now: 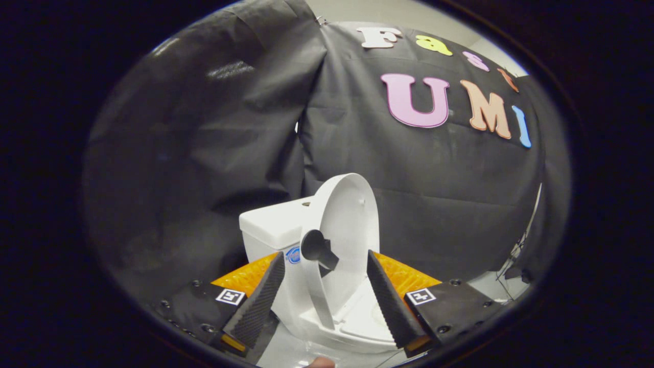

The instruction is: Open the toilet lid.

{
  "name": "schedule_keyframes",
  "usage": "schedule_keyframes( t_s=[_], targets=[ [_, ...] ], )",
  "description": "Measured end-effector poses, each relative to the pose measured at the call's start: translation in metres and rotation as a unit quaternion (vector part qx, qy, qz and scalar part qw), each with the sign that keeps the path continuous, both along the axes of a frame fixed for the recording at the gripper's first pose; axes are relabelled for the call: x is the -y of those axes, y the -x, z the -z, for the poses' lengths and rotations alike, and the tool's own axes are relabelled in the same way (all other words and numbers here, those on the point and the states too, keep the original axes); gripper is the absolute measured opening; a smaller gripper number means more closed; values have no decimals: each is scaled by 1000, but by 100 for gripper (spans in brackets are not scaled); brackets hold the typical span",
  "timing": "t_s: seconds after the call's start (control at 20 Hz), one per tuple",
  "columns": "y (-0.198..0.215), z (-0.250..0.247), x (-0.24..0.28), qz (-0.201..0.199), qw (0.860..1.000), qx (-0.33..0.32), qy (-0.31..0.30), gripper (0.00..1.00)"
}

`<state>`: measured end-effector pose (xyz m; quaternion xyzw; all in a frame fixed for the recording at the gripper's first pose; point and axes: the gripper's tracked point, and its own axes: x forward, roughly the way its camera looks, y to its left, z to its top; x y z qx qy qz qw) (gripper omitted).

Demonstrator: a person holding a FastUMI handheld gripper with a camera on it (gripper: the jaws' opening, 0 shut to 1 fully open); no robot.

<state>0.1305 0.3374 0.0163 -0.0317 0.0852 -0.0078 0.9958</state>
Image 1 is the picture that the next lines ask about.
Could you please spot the white toilet lid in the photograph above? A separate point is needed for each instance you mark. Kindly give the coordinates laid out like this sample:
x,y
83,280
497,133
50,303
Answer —
x,y
347,220

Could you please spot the white toilet seat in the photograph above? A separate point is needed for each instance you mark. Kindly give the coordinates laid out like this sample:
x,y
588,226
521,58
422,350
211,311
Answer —
x,y
365,317

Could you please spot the white toilet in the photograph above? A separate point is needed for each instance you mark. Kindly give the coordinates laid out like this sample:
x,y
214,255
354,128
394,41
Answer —
x,y
271,225

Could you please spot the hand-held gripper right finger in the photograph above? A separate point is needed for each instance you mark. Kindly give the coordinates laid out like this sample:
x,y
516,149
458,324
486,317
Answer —
x,y
391,306

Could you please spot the black backdrop cloth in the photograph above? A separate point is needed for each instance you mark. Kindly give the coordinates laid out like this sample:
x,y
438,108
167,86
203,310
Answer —
x,y
398,168

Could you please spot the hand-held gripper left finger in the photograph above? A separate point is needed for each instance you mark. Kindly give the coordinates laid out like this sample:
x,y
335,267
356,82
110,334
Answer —
x,y
258,306

